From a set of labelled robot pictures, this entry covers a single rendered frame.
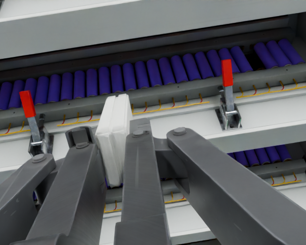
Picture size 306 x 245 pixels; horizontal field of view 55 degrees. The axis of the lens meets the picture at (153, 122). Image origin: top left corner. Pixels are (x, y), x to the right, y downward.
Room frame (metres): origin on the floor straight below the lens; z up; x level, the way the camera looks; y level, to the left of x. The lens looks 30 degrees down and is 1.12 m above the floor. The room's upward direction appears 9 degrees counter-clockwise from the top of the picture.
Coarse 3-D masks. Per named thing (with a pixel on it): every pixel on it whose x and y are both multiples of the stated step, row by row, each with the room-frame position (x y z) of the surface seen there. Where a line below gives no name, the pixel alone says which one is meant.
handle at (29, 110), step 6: (24, 96) 0.36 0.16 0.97; (30, 96) 0.36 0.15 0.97; (24, 102) 0.36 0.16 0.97; (30, 102) 0.36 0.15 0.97; (24, 108) 0.35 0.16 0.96; (30, 108) 0.35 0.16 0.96; (30, 114) 0.35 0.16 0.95; (30, 120) 0.35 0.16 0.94; (30, 126) 0.35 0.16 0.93; (36, 126) 0.35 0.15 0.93; (36, 132) 0.35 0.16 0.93; (36, 138) 0.34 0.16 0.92
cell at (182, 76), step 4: (172, 56) 0.48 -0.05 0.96; (176, 56) 0.47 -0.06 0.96; (172, 60) 0.47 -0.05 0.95; (176, 60) 0.47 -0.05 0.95; (180, 60) 0.47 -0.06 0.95; (172, 64) 0.46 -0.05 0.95; (176, 64) 0.46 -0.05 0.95; (180, 64) 0.46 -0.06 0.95; (172, 68) 0.46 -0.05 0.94; (176, 68) 0.45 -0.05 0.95; (180, 68) 0.45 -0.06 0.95; (176, 72) 0.44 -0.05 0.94; (180, 72) 0.44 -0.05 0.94; (184, 72) 0.44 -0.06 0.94; (176, 76) 0.43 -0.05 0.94; (180, 76) 0.43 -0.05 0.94; (184, 76) 0.43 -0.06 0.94; (176, 80) 0.43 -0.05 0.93; (180, 80) 0.42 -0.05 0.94; (184, 80) 0.42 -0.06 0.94
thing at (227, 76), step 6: (222, 60) 0.36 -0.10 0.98; (228, 60) 0.36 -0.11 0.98; (222, 66) 0.36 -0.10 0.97; (228, 66) 0.36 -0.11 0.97; (222, 72) 0.36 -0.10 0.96; (228, 72) 0.36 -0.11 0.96; (222, 78) 0.36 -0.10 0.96; (228, 78) 0.36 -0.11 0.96; (228, 84) 0.35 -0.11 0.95; (228, 90) 0.35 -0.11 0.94; (228, 96) 0.35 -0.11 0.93; (228, 102) 0.35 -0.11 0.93; (228, 108) 0.35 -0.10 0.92
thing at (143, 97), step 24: (264, 72) 0.40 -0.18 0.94; (288, 72) 0.40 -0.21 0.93; (96, 96) 0.41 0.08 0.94; (144, 96) 0.39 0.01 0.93; (168, 96) 0.40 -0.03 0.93; (192, 96) 0.40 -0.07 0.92; (240, 96) 0.38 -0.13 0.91; (0, 120) 0.39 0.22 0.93; (24, 120) 0.39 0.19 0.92; (48, 120) 0.40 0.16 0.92; (96, 120) 0.38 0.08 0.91
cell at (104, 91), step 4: (100, 68) 0.48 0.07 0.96; (104, 68) 0.47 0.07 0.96; (100, 72) 0.47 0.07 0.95; (104, 72) 0.46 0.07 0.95; (108, 72) 0.47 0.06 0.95; (100, 76) 0.46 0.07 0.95; (104, 76) 0.45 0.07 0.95; (108, 76) 0.46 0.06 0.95; (100, 80) 0.45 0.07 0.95; (104, 80) 0.44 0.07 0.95; (108, 80) 0.45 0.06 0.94; (100, 84) 0.44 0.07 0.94; (104, 84) 0.44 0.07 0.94; (108, 84) 0.44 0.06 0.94; (100, 88) 0.43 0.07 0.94; (104, 88) 0.43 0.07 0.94; (108, 88) 0.43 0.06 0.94; (100, 92) 0.42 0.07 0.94; (104, 92) 0.42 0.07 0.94; (108, 92) 0.42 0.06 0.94
